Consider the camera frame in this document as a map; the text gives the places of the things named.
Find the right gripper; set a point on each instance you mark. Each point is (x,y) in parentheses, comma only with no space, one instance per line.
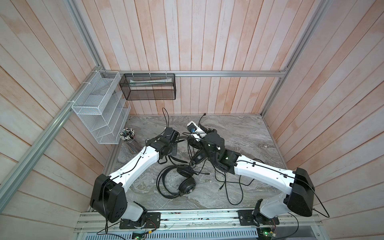
(211,133)

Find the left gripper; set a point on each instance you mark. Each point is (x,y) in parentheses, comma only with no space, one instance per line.
(174,153)

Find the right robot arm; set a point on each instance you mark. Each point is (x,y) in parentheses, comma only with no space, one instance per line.
(297,190)

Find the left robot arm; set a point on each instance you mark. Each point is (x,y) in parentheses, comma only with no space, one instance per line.
(109,192)

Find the clear cup of pencils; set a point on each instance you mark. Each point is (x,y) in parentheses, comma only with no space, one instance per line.
(128,136)

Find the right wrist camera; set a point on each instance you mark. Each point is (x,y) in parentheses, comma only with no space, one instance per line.
(193,129)

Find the black mesh wall basket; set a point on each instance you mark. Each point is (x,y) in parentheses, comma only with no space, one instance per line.
(140,87)

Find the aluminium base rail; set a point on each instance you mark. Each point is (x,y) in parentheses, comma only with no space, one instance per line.
(92,222)

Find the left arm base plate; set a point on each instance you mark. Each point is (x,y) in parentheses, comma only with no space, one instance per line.
(150,221)

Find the white wire mesh shelf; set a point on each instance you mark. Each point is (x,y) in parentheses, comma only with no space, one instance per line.
(101,108)

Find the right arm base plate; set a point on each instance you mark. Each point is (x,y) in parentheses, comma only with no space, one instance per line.
(249,218)

